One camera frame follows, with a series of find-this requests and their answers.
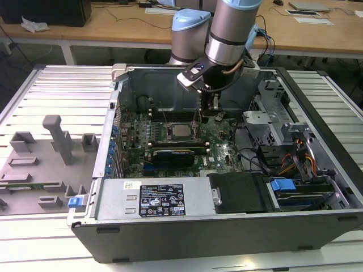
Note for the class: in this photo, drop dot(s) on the silver CPU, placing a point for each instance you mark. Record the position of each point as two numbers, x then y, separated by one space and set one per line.
179 131

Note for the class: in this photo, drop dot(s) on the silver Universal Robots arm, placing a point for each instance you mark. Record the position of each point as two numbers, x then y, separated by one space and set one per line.
227 28

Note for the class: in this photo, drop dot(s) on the CPU socket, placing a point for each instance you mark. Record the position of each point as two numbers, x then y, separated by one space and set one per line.
171 139

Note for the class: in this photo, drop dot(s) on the black drive bay cover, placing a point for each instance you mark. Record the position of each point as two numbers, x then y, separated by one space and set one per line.
241 192

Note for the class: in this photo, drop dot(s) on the blue slot clip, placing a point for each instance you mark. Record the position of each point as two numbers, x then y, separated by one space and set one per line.
109 161
112 146
107 170
115 131

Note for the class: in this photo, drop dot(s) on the metal drive cage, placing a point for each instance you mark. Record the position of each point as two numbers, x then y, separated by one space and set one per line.
256 124

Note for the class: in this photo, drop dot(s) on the green motherboard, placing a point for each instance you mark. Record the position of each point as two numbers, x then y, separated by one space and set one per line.
218 158

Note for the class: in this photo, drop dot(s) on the black graphics card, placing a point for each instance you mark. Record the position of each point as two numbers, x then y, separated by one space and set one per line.
173 158

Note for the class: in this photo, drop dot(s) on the black round cooler part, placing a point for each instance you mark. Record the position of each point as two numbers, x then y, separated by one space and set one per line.
143 103

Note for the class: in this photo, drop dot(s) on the blue disk carrier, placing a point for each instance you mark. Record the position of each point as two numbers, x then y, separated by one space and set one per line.
282 187

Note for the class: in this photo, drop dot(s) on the wooden desk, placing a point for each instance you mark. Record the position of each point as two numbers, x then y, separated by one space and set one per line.
113 31

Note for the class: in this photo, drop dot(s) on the black computer mouse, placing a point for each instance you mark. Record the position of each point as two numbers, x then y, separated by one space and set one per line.
278 2

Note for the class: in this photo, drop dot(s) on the grey power supply with label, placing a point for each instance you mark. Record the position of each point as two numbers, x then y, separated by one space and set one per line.
119 198

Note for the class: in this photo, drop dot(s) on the black framed tray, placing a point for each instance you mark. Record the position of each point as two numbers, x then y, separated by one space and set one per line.
303 12

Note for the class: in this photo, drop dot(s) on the white paper sheet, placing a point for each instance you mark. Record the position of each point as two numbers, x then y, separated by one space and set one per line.
313 21

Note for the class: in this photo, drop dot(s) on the black hard disk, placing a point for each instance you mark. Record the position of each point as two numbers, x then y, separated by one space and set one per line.
306 198

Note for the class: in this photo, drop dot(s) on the black PC case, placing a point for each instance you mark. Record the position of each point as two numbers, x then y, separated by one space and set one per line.
198 241

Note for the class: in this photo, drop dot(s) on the grey laptop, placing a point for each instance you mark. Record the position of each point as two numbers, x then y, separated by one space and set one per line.
309 6

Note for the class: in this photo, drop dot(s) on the blue case latch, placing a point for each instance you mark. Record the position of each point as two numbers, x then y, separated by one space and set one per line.
74 202

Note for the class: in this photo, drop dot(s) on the grey parts rack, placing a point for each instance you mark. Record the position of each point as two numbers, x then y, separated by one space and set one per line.
42 170

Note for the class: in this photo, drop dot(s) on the black box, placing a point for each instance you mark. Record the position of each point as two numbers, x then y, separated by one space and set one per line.
42 11

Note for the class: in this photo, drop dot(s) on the crumpled white paper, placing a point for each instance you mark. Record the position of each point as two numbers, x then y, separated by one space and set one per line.
34 25

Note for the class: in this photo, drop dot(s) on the green RAM stick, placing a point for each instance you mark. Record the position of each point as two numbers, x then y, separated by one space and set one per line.
25 187

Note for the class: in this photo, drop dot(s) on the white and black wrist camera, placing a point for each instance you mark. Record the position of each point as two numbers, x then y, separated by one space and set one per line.
193 75

